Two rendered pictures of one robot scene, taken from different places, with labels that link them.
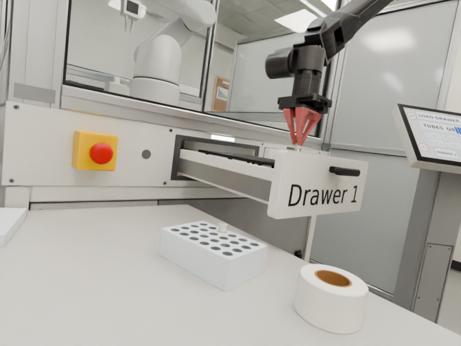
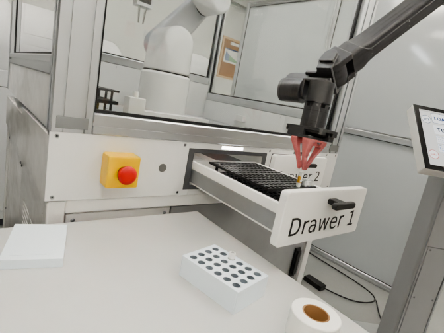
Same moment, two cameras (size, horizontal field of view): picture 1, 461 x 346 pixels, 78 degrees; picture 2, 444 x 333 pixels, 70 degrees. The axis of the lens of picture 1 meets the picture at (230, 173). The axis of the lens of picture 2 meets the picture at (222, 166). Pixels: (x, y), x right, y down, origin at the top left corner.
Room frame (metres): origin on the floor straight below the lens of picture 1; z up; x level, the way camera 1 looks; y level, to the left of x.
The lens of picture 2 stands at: (-0.11, 0.04, 1.06)
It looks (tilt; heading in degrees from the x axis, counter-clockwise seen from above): 12 degrees down; 1
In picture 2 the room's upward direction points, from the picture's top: 11 degrees clockwise
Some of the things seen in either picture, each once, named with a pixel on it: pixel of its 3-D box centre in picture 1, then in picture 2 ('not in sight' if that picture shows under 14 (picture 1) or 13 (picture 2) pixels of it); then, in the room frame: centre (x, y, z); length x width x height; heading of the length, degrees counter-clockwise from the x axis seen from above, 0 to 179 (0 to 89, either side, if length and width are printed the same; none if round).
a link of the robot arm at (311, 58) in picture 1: (307, 62); (317, 92); (0.64, -0.13, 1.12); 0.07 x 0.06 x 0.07; 51
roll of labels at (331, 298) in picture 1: (329, 295); (312, 325); (0.29, -0.12, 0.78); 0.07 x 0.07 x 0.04
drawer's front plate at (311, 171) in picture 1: (325, 185); (323, 213); (0.54, -0.18, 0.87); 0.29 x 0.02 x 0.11; 131
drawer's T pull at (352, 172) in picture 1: (341, 170); (338, 203); (0.52, -0.20, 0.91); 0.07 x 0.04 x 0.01; 131
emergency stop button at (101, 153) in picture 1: (100, 153); (126, 174); (0.53, 0.24, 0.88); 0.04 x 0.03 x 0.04; 131
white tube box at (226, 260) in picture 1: (212, 250); (222, 275); (0.38, 0.01, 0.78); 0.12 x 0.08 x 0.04; 52
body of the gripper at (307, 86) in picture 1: (305, 90); (313, 119); (0.63, -0.14, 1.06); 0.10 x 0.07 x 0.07; 39
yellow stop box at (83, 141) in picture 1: (95, 151); (120, 170); (0.55, 0.27, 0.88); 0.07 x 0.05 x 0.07; 131
